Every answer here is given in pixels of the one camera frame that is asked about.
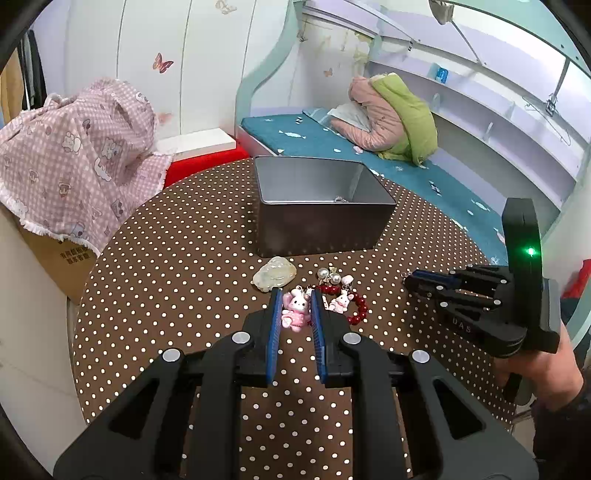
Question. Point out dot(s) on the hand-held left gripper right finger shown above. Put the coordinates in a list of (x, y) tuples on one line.
[(318, 333)]

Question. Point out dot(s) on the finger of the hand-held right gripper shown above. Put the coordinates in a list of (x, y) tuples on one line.
[(431, 276), (425, 290)]

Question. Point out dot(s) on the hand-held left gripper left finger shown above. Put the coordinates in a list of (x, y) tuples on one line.
[(275, 333)]

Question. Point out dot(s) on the pink bunny charm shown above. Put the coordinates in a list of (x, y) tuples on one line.
[(295, 308)]

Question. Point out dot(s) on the white bunny charm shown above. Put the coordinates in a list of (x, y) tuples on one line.
[(341, 302)]

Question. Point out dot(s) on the pale green jade pendant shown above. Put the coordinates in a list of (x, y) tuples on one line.
[(272, 274)]

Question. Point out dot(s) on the silver pearl earring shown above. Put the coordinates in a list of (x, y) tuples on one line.
[(328, 275)]

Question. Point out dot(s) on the small pink white charm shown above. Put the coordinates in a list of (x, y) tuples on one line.
[(347, 279)]

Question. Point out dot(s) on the grey metal tin box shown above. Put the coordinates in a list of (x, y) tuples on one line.
[(323, 221)]

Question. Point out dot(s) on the person's right forearm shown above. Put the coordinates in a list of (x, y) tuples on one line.
[(563, 438)]

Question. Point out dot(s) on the person's right hand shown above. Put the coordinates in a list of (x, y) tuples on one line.
[(549, 369)]

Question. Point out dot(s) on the red cloth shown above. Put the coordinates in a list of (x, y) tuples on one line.
[(579, 279)]

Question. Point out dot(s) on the brown polka-dot tablecloth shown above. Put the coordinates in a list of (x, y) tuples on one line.
[(184, 258)]

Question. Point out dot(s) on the pink and green duvet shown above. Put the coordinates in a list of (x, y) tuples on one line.
[(415, 120)]

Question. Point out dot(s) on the pink padded jacket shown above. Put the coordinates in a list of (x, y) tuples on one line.
[(369, 120)]

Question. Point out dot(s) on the teal patterned mattress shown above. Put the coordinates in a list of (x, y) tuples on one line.
[(323, 143)]

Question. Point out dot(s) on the white pillow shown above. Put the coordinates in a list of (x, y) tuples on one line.
[(348, 116)]

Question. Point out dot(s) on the red stool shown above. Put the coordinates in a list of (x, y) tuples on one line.
[(203, 161)]

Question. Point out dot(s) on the small blue box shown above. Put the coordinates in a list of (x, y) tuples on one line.
[(442, 74)]

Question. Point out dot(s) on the white flat box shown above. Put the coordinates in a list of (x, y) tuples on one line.
[(196, 141)]

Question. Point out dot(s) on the brown cardboard box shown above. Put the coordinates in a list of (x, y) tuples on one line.
[(60, 263)]

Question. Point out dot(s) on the grey hanging cloth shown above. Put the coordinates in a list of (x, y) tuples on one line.
[(441, 10)]

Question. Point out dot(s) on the pink checked cloth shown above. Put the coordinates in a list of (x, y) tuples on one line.
[(69, 152)]

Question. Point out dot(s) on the white wardrobe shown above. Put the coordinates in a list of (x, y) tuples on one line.
[(184, 69)]

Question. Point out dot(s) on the pink butterfly sticker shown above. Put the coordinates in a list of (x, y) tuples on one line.
[(162, 62)]

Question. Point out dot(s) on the pale butterfly sticker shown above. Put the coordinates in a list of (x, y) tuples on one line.
[(226, 5)]

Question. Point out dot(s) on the row of hanging clothes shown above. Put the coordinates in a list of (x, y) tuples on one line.
[(32, 69)]

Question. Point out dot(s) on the teal bunk bed frame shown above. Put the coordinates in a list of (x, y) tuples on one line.
[(517, 60)]

